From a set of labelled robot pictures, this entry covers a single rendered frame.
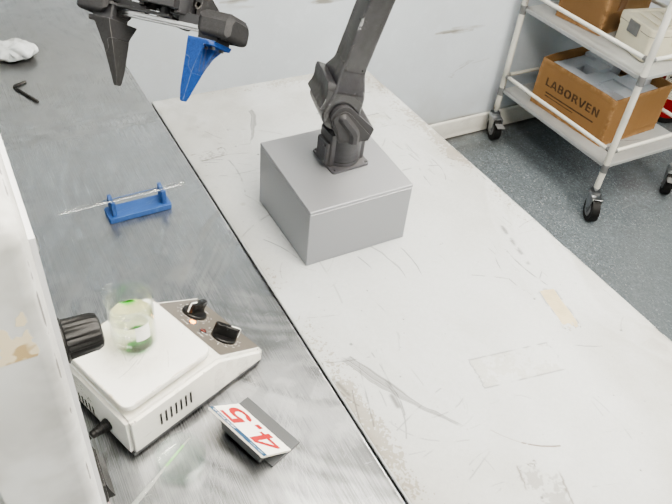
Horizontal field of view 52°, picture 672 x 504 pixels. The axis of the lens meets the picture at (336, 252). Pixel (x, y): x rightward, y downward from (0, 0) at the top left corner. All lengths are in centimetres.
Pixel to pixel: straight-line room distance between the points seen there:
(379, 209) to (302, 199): 12
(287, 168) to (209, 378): 36
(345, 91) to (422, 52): 186
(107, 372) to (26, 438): 58
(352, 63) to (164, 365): 46
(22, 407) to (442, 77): 278
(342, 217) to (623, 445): 48
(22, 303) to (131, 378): 61
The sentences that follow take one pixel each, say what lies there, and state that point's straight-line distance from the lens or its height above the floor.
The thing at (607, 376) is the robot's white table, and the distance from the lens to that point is 101.
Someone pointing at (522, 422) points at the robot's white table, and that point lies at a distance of 91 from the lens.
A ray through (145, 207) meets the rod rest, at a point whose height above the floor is 91.
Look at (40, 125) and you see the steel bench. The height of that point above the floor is 90.
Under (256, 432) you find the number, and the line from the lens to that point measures 82.
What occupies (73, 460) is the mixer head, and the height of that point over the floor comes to 140.
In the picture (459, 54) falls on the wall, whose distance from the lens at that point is 294.
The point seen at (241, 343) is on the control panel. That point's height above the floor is 94.
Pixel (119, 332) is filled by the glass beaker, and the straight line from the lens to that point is 79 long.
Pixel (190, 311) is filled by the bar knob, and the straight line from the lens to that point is 89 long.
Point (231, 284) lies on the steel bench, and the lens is 101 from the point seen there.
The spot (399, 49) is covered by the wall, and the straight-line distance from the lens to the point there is 274.
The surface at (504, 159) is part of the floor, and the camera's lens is 308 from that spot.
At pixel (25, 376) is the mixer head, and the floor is 145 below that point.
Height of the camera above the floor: 161
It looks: 42 degrees down
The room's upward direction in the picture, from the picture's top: 7 degrees clockwise
